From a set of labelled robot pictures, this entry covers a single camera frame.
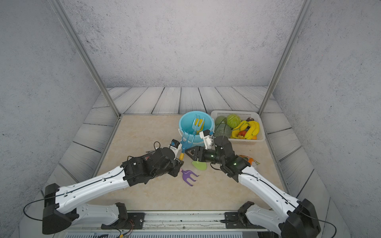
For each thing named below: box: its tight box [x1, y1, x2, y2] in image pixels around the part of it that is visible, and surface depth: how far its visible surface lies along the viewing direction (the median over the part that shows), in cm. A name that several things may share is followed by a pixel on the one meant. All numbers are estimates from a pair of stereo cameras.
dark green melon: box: [214, 118, 232, 139], surface depth 99 cm
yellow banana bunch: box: [231, 120, 260, 140], surface depth 100 cm
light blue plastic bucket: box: [178, 110, 215, 147], surface depth 101 cm
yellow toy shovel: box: [193, 118, 205, 135], surface depth 102 cm
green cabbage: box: [226, 114, 242, 129], surface depth 101 cm
